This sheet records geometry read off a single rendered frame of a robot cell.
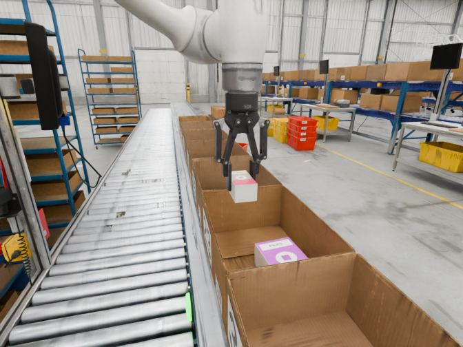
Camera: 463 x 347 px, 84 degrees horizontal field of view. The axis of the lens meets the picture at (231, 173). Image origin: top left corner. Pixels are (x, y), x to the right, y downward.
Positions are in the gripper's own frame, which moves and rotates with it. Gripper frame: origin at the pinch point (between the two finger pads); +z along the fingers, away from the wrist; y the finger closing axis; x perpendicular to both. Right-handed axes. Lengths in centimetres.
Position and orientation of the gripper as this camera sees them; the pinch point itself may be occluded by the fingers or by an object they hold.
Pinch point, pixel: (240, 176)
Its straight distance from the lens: 65.2
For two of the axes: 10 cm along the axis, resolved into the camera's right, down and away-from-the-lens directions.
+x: -2.3, -3.3, 9.1
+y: 9.7, -0.8, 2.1
